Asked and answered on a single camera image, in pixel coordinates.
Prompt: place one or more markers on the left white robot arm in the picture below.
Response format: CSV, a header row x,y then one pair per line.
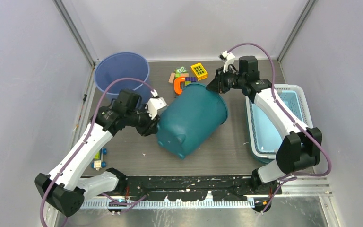
x,y
63,188

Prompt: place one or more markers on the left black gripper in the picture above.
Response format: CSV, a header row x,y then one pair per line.
x,y
151,126

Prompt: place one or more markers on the green patterned toy tile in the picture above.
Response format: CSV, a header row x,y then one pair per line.
x,y
180,70

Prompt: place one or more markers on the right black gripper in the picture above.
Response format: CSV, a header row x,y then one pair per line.
x,y
217,84

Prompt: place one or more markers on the light blue inner basket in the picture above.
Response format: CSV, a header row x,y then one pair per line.
x,y
266,137

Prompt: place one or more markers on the orange horseshoe toy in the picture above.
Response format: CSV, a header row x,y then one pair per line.
x,y
179,85

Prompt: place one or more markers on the beige toy block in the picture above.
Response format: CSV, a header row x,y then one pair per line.
x,y
171,78

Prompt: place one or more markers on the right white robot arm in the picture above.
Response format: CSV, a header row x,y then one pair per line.
x,y
299,148

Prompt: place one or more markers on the toy train blocks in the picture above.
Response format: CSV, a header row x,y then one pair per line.
x,y
98,162

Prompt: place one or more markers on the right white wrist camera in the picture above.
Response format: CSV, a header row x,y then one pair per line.
x,y
227,58

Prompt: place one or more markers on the teal plastic bucket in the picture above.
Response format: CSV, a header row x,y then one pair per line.
x,y
190,119

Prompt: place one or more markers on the yellow grid toy block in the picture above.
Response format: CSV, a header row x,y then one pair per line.
x,y
199,71

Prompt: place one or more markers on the blue plastic bucket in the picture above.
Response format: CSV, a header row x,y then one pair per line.
x,y
123,65

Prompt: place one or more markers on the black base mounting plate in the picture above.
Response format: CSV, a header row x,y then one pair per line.
x,y
194,188

